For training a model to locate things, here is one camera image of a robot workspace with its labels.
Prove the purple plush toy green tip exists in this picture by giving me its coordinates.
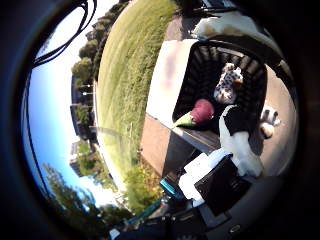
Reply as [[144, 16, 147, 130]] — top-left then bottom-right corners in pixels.
[[173, 98, 216, 129]]

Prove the white black-spotted plush toy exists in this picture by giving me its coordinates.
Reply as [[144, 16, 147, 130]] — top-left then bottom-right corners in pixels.
[[213, 62, 245, 105]]

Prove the small white grey plush toy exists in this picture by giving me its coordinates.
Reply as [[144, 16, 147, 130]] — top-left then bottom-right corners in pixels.
[[258, 105, 283, 140]]

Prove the black cart with blue trim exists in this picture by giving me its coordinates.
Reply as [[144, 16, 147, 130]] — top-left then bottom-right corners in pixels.
[[159, 176, 184, 202]]

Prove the black slatted plastic basket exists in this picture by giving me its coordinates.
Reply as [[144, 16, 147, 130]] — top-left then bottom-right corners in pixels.
[[171, 39, 269, 135]]

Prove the distant dark building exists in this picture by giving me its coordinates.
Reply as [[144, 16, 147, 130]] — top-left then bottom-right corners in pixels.
[[68, 75, 101, 176]]

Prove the black cable bundle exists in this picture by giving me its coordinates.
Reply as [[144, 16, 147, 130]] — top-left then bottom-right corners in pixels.
[[31, 0, 98, 68]]

